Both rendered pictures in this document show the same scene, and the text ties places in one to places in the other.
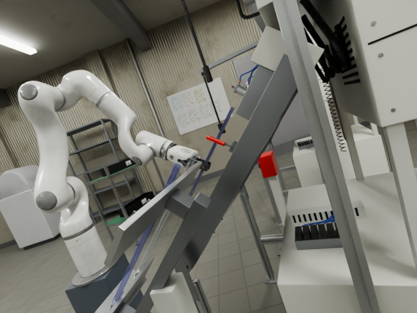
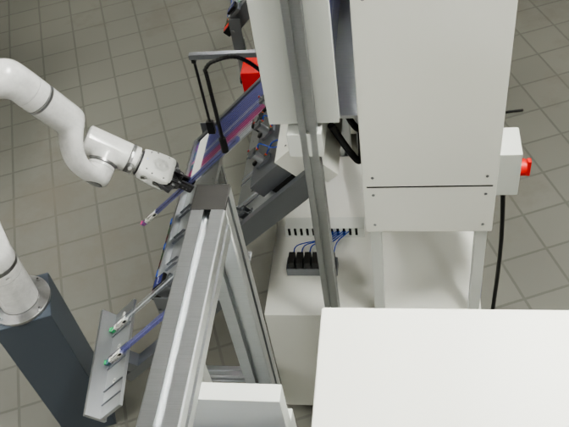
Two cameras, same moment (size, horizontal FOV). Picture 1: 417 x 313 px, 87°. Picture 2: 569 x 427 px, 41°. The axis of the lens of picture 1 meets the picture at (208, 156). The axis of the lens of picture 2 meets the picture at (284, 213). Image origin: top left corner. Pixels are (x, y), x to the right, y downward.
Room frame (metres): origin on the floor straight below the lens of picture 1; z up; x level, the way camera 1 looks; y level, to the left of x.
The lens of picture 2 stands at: (-0.78, 0.12, 2.49)
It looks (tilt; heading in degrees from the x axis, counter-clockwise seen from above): 47 degrees down; 347
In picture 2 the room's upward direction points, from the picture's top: 10 degrees counter-clockwise
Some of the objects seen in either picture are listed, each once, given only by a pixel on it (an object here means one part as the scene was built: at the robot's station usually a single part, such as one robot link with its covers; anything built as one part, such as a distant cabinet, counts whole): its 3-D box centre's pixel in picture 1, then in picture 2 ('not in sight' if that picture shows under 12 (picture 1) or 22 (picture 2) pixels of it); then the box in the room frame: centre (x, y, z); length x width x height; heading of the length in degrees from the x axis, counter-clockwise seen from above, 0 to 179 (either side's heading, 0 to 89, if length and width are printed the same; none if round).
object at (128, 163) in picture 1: (121, 165); not in sight; (3.11, 1.20, 1.01); 0.57 x 0.17 x 0.11; 154
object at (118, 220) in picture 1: (133, 194); not in sight; (3.11, 1.20, 0.55); 0.91 x 0.46 x 1.10; 154
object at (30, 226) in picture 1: (33, 204); not in sight; (4.60, 3.81, 0.81); 0.83 x 0.69 x 1.61; 85
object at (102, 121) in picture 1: (103, 171); not in sight; (4.59, 2.17, 0.97); 1.01 x 0.44 x 1.93; 85
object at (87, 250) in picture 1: (88, 251); (9, 283); (0.90, 0.63, 0.79); 0.19 x 0.19 x 0.18
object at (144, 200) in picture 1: (137, 203); not in sight; (3.11, 1.20, 0.41); 0.57 x 0.17 x 0.11; 154
